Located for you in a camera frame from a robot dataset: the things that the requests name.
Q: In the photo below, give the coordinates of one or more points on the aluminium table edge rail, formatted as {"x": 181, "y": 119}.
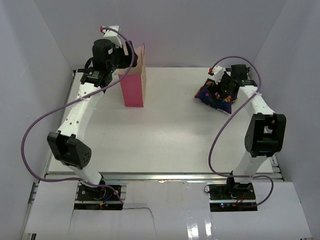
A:
{"x": 125, "y": 176}

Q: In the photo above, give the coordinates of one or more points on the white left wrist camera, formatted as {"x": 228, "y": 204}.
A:
{"x": 112, "y": 36}

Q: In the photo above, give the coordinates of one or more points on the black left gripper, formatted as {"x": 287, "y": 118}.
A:
{"x": 127, "y": 59}

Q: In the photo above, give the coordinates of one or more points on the pink paper gift bag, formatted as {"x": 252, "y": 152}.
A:
{"x": 133, "y": 85}

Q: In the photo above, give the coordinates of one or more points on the purple nut snack bag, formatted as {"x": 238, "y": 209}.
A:
{"x": 202, "y": 94}

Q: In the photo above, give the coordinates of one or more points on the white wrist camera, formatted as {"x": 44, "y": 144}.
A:
{"x": 112, "y": 36}
{"x": 216, "y": 73}

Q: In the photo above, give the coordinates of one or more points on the black corner label left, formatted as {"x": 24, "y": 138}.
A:
{"x": 80, "y": 70}

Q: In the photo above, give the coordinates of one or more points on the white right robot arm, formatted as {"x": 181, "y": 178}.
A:
{"x": 241, "y": 73}

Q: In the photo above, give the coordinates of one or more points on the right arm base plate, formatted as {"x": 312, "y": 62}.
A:
{"x": 221, "y": 199}

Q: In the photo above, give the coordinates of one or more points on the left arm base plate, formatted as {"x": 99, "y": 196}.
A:
{"x": 94, "y": 199}

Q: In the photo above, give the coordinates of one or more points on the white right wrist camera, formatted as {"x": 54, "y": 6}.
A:
{"x": 216, "y": 73}

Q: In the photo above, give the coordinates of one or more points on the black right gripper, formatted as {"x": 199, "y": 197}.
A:
{"x": 215, "y": 89}

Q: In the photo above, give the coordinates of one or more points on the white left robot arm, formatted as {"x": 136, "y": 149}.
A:
{"x": 67, "y": 143}

